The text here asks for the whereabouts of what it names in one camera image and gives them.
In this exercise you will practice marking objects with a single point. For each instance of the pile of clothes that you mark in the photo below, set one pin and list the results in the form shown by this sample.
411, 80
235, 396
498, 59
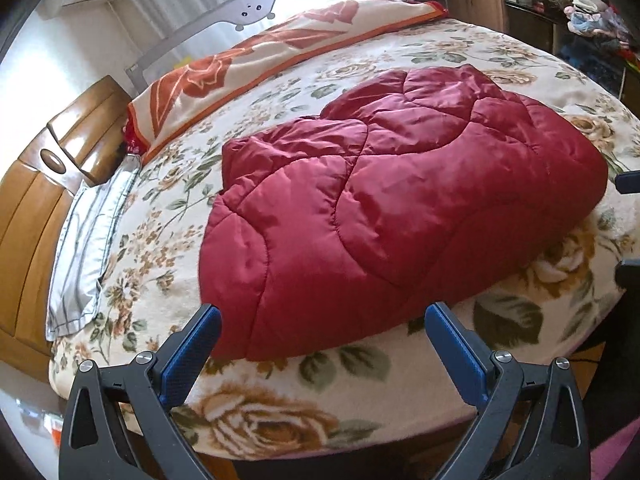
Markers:
600, 20

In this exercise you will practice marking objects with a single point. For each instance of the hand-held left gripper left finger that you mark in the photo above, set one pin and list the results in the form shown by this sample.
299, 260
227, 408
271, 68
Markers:
187, 355

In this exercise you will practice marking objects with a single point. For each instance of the wooden headboard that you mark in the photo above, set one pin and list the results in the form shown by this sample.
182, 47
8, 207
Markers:
35, 210

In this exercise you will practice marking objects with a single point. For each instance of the orange rose blanket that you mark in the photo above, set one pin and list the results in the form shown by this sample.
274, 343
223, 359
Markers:
250, 65

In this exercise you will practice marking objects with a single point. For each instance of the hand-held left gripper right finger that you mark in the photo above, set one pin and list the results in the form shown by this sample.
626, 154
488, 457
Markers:
460, 355

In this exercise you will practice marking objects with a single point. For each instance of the blue plastic crate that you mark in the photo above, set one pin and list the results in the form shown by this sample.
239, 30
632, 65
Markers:
590, 67

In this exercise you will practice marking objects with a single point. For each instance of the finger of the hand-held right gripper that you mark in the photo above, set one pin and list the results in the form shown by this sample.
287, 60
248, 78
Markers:
630, 181
630, 275

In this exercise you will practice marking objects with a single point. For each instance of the red padded jacket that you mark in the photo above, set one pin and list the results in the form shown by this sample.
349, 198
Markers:
390, 200

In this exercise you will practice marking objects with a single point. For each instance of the grey striped pillow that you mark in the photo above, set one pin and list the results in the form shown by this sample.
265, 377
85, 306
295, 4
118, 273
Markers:
82, 260

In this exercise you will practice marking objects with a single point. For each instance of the floral bed blanket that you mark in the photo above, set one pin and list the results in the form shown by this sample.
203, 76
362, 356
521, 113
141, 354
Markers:
310, 400

